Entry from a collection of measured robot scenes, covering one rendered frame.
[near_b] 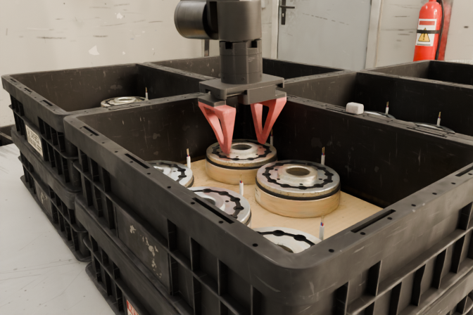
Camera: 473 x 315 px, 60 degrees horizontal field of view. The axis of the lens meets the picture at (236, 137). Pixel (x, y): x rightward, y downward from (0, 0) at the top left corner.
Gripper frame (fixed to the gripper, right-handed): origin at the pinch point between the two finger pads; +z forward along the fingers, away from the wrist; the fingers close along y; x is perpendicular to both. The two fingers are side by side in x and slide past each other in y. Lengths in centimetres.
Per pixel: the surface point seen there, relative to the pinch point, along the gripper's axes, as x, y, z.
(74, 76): -46.4, 12.2, -4.9
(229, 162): 3.1, 4.5, 0.8
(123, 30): -359, -103, 8
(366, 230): 31.9, 12.7, -6.3
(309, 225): 17.2, 3.3, 4.1
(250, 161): 4.6, 2.0, 0.9
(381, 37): -178, -261, 18
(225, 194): 10.5, 9.8, 0.9
